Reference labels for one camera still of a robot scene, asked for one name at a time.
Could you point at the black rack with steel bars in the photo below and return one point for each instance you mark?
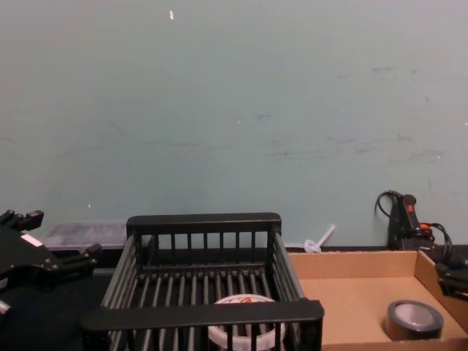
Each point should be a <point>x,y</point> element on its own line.
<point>204,314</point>

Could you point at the plain pale wall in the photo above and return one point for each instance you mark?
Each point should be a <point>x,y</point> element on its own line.
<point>234,109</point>

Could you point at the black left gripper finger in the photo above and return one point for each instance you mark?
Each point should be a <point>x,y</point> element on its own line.
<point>33,218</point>
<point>78,264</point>

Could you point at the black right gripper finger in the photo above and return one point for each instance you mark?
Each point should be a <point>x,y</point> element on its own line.
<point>455,279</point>

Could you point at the roll of silver tape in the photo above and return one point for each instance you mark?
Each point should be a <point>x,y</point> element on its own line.
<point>413,321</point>

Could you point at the left robot arm silver joint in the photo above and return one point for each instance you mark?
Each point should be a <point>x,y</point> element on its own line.
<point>3,309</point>

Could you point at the black table cloth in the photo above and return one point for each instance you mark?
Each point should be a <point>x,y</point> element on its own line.
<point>40,329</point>

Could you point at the clear plastic case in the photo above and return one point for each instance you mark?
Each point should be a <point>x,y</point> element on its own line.
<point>84,234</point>

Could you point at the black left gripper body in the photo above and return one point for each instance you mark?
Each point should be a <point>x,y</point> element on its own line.
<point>25,261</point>

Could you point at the shallow brown cardboard tray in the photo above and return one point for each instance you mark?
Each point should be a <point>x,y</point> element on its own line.
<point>351,307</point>

